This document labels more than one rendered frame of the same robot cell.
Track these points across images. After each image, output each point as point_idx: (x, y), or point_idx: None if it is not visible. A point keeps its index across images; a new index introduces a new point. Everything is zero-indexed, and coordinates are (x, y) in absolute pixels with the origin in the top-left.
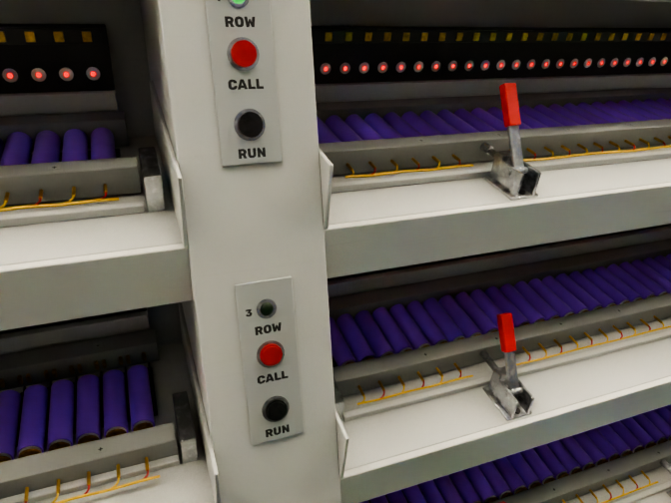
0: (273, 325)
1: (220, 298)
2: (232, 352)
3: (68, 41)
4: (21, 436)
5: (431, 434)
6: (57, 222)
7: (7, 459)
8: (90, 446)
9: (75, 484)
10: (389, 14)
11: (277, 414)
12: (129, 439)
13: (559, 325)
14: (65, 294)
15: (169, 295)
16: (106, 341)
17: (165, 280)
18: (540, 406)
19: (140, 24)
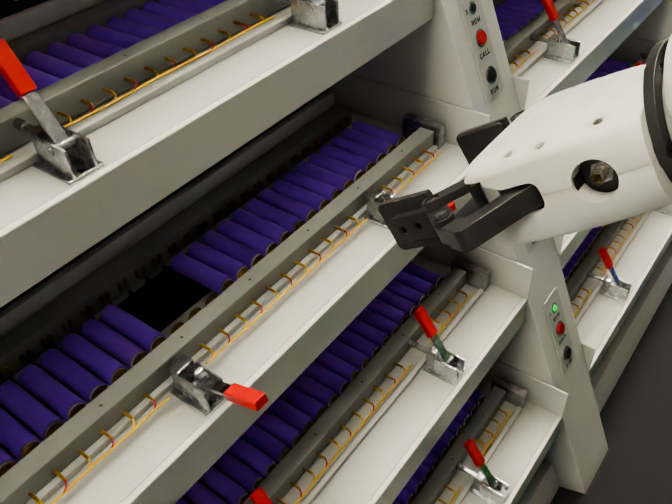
0: (477, 18)
1: (453, 6)
2: (465, 42)
3: None
4: (346, 170)
5: (543, 84)
6: None
7: (353, 182)
8: (394, 152)
9: (401, 176)
10: None
11: (494, 76)
12: (409, 141)
13: (556, 7)
14: (392, 24)
15: (425, 16)
16: (320, 119)
17: (425, 4)
18: (580, 51)
19: None
